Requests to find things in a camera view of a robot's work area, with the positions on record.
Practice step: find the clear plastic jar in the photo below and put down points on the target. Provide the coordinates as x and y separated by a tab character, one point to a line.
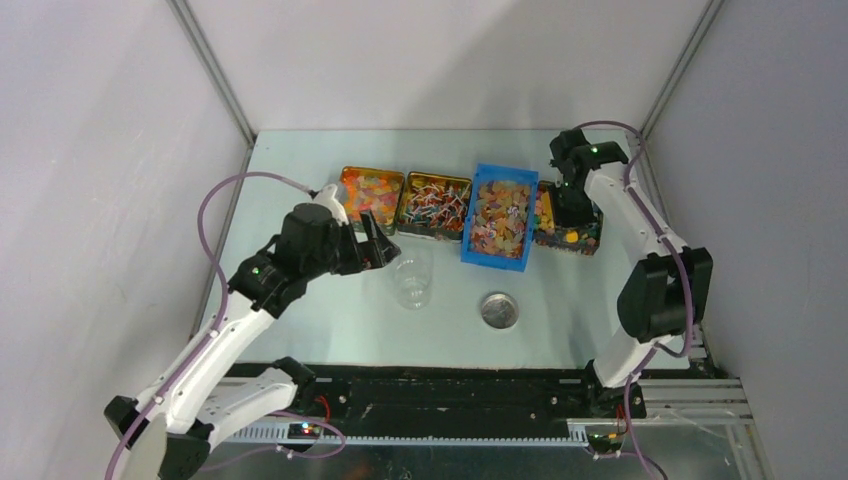
412	277

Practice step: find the tin of gummy candies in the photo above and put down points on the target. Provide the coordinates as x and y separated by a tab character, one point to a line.
375	190

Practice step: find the tin of lollipops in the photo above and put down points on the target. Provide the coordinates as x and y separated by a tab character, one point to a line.
434	206

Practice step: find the silver metal jar lid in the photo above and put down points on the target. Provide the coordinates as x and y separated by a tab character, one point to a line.
499	310

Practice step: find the tin of colourful cube candies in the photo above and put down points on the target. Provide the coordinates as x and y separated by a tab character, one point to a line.
584	240

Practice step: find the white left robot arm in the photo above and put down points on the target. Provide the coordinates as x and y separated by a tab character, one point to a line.
171	427

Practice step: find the blue bin of candies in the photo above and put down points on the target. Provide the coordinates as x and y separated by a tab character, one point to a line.
499	225

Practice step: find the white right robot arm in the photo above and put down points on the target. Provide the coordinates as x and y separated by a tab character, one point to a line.
664	296

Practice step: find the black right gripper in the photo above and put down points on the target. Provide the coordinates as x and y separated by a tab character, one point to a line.
567	220

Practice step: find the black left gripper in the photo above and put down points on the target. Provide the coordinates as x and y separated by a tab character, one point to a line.
381	251

